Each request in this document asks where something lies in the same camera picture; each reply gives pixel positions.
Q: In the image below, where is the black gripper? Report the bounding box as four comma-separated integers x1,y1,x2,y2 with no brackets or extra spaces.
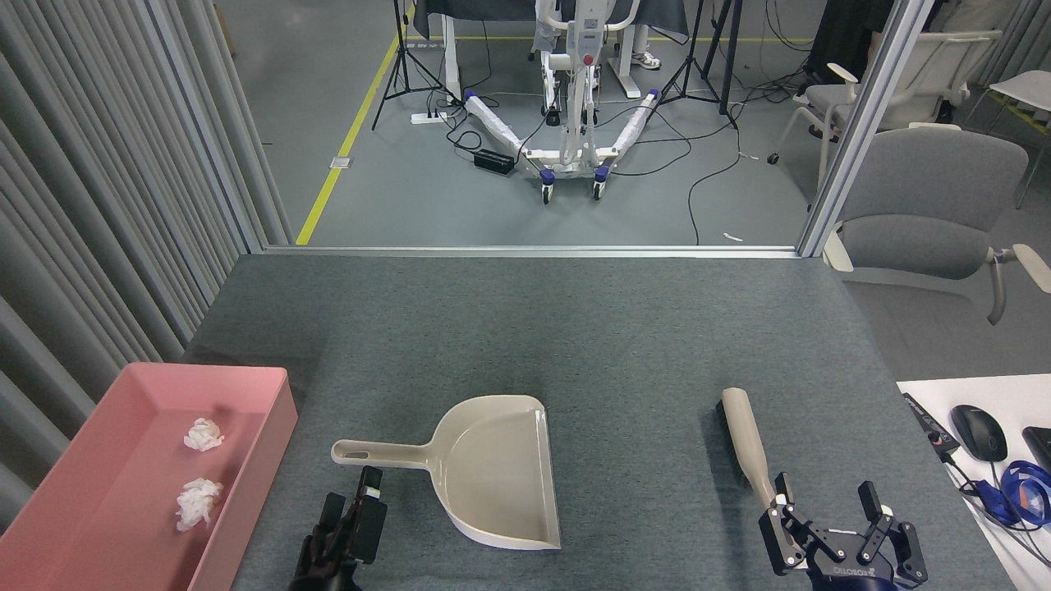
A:
287,466,388,591
758,472,929,591

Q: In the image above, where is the beige brush with black bristles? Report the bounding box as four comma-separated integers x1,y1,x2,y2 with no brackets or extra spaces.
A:
716,387,782,511

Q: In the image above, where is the large white paper ball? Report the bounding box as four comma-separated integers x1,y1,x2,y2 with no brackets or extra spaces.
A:
176,478,224,532

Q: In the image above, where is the beige plastic dustpan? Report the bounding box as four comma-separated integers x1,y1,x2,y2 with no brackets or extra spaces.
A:
331,395,562,551

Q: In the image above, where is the small white paper ball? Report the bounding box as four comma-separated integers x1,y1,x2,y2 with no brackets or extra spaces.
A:
183,418,225,453

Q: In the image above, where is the pink plastic bin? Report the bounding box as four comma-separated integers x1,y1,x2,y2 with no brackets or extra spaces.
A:
0,363,299,591

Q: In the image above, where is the slim black device with label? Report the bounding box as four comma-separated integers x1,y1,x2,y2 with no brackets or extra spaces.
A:
902,392,962,460

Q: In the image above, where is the black computer mouse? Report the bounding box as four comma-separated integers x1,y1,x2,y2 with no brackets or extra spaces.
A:
951,404,1008,463

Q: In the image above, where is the white side table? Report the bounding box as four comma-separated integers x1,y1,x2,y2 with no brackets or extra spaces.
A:
897,374,1051,591

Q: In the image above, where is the grey office chair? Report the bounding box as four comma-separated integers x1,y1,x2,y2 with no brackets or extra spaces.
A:
823,127,1051,326

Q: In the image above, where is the grey pleated curtain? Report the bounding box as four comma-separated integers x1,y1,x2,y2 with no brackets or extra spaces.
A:
0,0,292,534

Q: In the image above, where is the white mesh office chair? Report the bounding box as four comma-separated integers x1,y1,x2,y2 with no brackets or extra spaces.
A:
768,30,1004,194

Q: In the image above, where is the white desk with dark cloth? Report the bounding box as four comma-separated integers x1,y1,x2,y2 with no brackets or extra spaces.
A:
411,0,691,103

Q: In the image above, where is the black tripod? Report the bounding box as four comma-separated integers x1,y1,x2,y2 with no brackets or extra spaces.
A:
371,0,461,131
657,0,743,131

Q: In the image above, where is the white chair with thin legs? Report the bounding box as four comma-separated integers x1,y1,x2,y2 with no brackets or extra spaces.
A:
989,70,1051,210

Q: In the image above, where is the white stand on wheels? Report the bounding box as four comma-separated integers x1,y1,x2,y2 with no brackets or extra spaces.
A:
462,0,662,204

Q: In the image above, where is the grey cable on white table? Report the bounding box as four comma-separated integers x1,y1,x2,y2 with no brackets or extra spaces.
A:
944,456,1051,569

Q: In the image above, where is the blue lanyard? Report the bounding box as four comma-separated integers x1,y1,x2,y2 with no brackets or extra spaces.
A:
977,460,1051,528

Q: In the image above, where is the long black floor cable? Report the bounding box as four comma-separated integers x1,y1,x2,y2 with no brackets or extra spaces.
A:
686,123,744,245

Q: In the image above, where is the silver aluminium post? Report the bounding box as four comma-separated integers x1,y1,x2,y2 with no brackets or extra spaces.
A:
796,0,937,258

